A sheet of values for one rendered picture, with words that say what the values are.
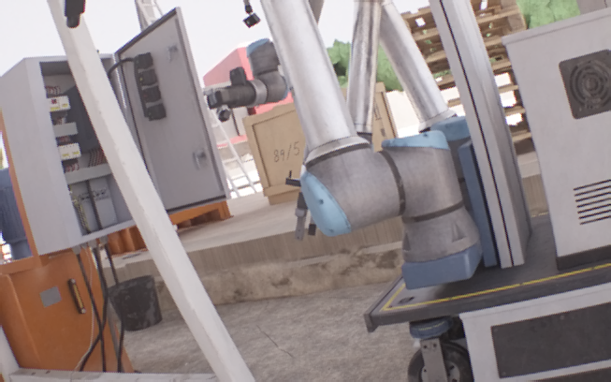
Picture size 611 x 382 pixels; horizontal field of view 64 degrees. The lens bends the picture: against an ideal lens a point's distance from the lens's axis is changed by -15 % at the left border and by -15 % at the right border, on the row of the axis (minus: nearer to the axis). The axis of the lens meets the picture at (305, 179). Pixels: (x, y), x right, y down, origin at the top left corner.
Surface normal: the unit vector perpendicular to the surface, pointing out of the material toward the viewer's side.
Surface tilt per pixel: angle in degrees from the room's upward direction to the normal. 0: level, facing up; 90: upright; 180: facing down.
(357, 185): 79
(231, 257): 90
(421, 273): 90
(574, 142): 90
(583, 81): 90
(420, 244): 70
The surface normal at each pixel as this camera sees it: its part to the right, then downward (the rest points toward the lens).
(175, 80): -0.63, 0.22
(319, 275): -0.28, 0.32
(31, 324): 0.88, -0.23
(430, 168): 0.18, 0.00
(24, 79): -0.46, 0.18
